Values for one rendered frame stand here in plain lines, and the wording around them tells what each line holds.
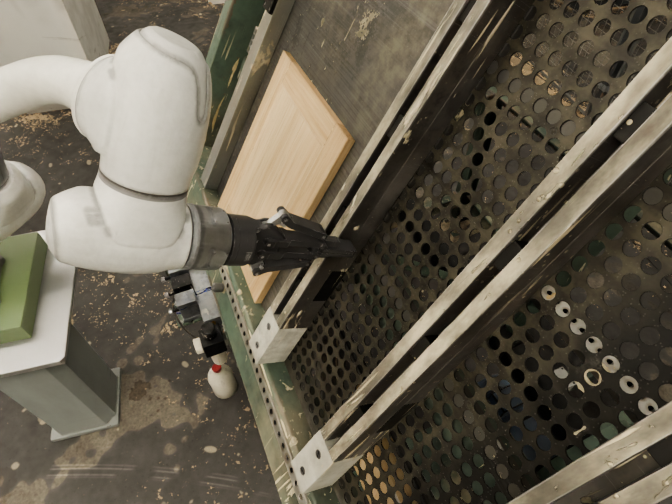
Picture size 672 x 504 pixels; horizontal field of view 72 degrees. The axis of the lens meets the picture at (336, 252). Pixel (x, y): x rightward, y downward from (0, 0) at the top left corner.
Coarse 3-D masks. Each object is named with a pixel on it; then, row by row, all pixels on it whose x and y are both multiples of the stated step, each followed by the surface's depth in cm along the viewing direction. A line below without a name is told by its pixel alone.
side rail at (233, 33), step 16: (240, 0) 128; (256, 0) 130; (224, 16) 131; (240, 16) 131; (256, 16) 133; (224, 32) 132; (240, 32) 134; (224, 48) 136; (240, 48) 138; (208, 64) 139; (224, 64) 139; (240, 64) 141; (224, 80) 143; (224, 96) 147; (224, 112) 151; (208, 128) 152; (208, 144) 157
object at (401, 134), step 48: (480, 0) 59; (528, 0) 60; (432, 48) 65; (480, 48) 63; (432, 96) 65; (384, 144) 74; (432, 144) 72; (384, 192) 76; (288, 288) 92; (288, 336) 97
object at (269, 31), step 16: (288, 0) 109; (272, 16) 111; (288, 16) 112; (256, 32) 117; (272, 32) 113; (256, 48) 116; (272, 48) 116; (256, 64) 118; (240, 80) 123; (256, 80) 121; (240, 96) 122; (240, 112) 126; (224, 128) 130; (240, 128) 129; (224, 144) 131; (208, 160) 138; (224, 160) 135; (208, 176) 137
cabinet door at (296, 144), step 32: (288, 64) 107; (288, 96) 107; (320, 96) 98; (256, 128) 118; (288, 128) 106; (320, 128) 95; (256, 160) 118; (288, 160) 106; (320, 160) 95; (224, 192) 132; (256, 192) 117; (288, 192) 105; (320, 192) 95; (256, 288) 114
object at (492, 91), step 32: (480, 128) 208; (544, 128) 177; (480, 160) 228; (320, 384) 136; (480, 384) 144; (544, 384) 120; (544, 416) 119; (576, 416) 114; (544, 448) 128; (416, 480) 94
